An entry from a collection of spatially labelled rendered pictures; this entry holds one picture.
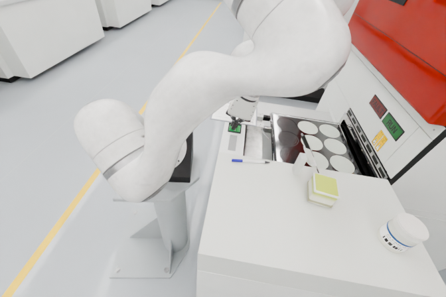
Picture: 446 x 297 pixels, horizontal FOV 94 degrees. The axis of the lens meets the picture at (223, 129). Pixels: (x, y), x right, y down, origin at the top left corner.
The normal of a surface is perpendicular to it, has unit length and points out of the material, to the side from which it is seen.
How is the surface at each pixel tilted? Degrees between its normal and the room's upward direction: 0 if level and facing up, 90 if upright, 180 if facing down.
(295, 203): 0
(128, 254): 0
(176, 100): 72
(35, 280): 0
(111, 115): 28
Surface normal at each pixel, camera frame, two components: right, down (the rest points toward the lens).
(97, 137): -0.04, 0.03
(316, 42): -0.22, 0.24
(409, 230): 0.09, -0.74
